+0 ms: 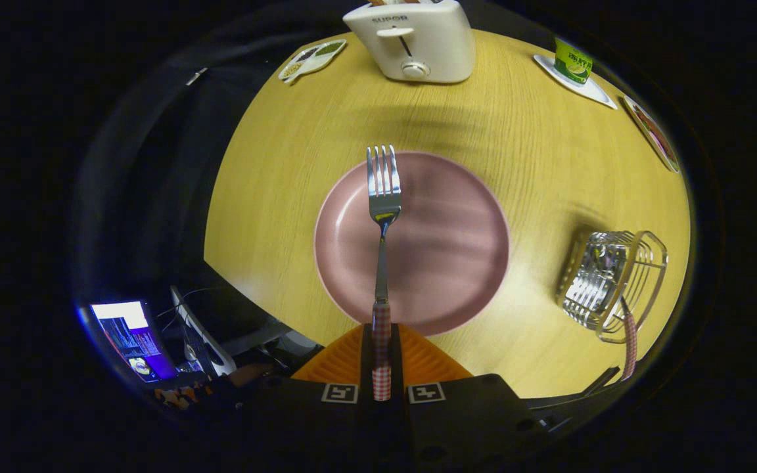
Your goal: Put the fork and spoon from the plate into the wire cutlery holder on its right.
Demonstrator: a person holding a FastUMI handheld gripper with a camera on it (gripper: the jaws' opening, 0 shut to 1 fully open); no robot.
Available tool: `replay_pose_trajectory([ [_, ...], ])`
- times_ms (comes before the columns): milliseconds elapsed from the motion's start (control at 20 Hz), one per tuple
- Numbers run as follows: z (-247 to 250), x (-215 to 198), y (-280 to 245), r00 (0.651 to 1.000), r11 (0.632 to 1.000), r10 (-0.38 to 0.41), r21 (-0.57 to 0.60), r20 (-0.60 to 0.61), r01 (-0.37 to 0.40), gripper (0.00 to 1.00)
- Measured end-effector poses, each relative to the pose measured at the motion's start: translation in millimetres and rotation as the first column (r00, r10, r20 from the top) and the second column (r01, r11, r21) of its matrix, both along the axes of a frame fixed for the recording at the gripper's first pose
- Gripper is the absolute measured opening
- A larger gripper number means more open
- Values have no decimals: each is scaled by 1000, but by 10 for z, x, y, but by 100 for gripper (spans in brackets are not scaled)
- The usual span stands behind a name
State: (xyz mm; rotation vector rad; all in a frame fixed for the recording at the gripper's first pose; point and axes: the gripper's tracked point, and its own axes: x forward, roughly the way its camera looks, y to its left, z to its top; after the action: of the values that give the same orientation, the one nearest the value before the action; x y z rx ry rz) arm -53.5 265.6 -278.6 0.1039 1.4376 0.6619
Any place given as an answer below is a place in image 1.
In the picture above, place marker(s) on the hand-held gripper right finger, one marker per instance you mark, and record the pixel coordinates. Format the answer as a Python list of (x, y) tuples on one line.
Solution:
[(397, 368)]

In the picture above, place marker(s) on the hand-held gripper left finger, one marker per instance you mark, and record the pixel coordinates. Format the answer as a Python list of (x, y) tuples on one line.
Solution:
[(366, 368)]

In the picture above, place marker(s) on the pink plate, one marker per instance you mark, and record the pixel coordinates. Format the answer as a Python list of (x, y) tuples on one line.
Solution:
[(444, 249)]

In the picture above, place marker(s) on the dark laptop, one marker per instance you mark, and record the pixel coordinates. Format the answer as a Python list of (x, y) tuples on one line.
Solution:
[(204, 335)]

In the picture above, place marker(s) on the person's dark patterned clothing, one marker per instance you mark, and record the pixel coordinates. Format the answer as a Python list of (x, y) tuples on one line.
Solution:
[(184, 394)]

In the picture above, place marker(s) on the black metal bar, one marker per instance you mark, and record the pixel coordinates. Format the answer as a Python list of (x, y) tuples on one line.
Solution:
[(602, 381)]

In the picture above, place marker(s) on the metal drain basket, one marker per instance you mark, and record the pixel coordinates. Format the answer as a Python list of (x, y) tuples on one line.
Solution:
[(598, 289)]

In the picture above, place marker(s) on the lit computer monitor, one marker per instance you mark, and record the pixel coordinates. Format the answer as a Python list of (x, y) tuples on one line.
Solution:
[(129, 335)]

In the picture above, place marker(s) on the white divided condiment dish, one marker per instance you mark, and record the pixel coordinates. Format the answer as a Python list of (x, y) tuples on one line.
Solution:
[(313, 59)]

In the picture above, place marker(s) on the white toaster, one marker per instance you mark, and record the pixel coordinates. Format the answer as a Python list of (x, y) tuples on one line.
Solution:
[(431, 46)]

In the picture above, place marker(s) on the white clip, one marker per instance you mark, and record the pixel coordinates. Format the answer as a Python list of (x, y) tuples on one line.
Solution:
[(196, 76)]

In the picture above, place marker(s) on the white coaster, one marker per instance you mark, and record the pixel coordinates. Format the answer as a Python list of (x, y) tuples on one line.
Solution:
[(598, 95)]

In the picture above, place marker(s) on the white food plate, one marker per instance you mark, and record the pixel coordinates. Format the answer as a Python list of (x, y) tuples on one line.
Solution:
[(667, 154)]

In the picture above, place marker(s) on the brown meat piece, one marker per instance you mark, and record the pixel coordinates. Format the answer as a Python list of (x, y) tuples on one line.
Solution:
[(651, 128)]

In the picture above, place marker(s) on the green tea bottle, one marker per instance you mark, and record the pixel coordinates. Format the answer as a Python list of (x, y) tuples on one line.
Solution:
[(572, 62)]

